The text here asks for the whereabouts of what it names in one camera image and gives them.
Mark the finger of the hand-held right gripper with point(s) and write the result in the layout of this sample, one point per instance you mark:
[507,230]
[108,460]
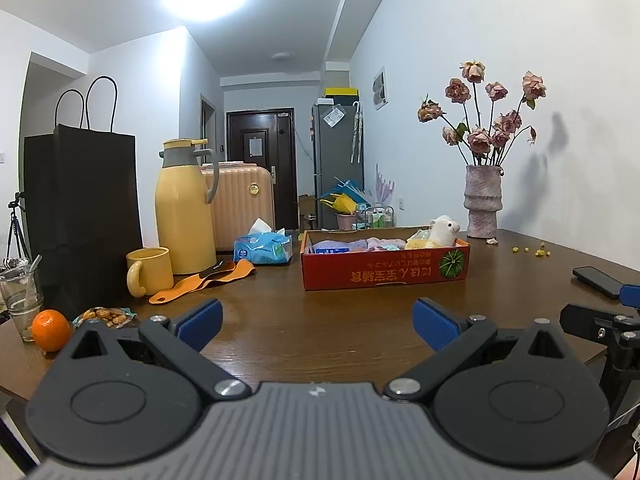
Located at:
[631,295]
[585,320]

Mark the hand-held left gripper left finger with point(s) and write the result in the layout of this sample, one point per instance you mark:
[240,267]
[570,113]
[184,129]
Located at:
[200,322]

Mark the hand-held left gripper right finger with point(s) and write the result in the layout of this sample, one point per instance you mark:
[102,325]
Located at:
[435,327]

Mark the red cardboard box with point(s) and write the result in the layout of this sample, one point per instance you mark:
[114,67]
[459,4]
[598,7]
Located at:
[375,270]

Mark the light blue plush toy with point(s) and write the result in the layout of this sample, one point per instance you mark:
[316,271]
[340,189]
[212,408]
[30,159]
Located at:
[394,244]

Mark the yellow and white plush toy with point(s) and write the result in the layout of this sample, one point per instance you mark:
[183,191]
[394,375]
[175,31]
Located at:
[442,230]

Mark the lavender knit cloth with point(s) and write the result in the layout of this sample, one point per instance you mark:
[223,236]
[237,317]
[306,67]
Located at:
[332,246]

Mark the small blue tissue packet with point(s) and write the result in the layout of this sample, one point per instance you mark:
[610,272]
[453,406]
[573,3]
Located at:
[320,249]

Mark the blue soft tissue pack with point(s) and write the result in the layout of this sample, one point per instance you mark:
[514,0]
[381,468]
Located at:
[265,250]

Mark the black smartphone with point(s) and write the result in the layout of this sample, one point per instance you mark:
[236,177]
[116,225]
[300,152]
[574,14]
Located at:
[597,282]

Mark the yellow mug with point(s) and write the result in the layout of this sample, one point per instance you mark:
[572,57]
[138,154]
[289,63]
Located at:
[152,270]

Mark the scattered yellow crumbs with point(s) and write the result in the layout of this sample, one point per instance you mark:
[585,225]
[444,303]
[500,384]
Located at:
[539,251]

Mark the clear snack packet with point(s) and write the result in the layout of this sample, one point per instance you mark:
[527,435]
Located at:
[105,316]

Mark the yellow thermos jug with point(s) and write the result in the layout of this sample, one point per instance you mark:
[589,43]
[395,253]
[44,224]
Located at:
[182,220]

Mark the pink suitcase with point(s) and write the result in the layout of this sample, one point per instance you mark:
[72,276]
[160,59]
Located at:
[242,200]

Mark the pink textured vase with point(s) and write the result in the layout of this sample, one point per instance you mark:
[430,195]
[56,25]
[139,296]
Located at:
[482,202]

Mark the pink bucket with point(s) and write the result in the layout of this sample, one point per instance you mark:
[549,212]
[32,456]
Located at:
[345,221]

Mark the orange tangerine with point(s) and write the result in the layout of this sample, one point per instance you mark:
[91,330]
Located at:
[50,330]

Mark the purple decorative flowers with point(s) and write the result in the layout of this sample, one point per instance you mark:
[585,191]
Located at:
[385,185]

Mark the brown cardboard carton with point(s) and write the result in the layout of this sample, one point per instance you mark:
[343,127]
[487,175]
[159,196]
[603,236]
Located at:
[306,210]

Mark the blue and yellow bag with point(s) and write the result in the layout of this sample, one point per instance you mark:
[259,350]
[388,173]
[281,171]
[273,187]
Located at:
[345,199]

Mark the black paper bag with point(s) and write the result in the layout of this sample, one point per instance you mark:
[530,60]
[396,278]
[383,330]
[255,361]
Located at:
[80,210]

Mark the glass cup with straw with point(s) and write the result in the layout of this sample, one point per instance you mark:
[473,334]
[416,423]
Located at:
[20,300]

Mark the grey refrigerator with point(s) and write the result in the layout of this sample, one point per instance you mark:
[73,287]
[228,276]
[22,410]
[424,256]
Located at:
[335,160]

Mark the dried pink roses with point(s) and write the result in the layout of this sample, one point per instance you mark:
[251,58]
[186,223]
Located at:
[480,137]

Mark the dark entrance door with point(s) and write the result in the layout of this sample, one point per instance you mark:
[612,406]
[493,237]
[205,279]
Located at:
[260,132]

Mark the black tripod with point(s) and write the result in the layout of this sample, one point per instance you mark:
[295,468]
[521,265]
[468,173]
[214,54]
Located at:
[15,225]

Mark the hanging folded umbrella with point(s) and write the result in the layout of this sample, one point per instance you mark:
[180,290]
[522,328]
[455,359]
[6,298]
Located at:
[356,130]

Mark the yellow box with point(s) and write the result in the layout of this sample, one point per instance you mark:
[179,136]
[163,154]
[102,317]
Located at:
[342,95]

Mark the small ceiling lamp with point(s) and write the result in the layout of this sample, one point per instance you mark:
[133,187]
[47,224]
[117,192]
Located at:
[282,55]

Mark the wall picture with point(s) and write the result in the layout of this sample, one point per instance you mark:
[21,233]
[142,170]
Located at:
[380,87]

